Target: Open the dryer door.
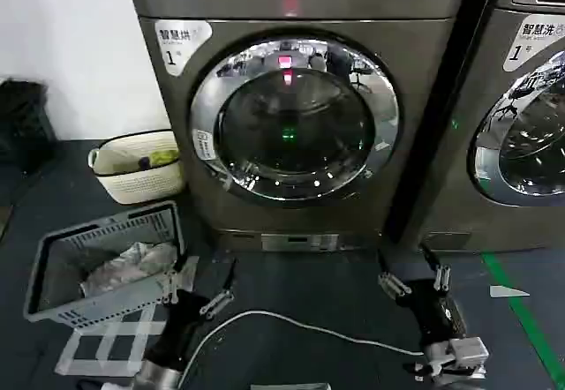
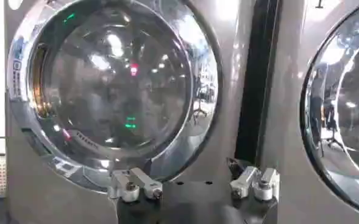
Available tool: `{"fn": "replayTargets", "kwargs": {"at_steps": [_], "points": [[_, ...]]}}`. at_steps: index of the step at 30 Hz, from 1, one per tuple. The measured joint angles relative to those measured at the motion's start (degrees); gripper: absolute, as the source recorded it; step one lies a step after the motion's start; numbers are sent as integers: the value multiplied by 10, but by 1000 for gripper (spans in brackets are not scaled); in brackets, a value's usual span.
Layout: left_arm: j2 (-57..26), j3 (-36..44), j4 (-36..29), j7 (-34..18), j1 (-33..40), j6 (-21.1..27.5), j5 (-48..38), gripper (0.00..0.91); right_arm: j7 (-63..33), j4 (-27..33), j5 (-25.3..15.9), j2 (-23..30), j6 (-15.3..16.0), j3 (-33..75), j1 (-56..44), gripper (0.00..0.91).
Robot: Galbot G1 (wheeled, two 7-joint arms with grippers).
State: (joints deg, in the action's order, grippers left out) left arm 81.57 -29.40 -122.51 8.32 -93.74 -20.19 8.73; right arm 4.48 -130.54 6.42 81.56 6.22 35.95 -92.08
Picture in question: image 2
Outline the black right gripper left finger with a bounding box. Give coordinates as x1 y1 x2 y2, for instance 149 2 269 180
107 166 163 203

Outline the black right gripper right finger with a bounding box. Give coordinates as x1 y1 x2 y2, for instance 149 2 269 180
226 157 280 202

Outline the grey dryer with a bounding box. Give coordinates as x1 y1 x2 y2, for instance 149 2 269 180
4 0 261 224
257 0 359 224

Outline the round glass dryer door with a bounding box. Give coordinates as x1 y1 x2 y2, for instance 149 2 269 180
299 0 359 219
7 0 223 194

